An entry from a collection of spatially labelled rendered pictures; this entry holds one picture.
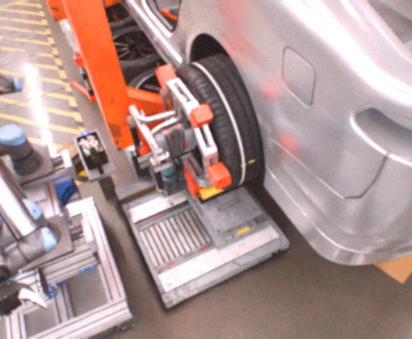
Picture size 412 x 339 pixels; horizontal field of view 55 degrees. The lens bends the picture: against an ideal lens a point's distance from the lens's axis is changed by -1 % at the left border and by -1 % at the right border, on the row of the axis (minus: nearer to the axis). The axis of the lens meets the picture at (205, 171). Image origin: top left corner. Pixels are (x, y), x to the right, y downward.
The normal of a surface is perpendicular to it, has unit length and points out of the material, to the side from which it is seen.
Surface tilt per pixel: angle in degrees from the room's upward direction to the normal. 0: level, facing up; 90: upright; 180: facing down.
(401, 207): 89
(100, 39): 90
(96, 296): 0
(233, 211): 0
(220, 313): 0
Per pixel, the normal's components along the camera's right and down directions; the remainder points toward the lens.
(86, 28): 0.44, 0.65
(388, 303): -0.08, -0.66
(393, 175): -0.44, 0.71
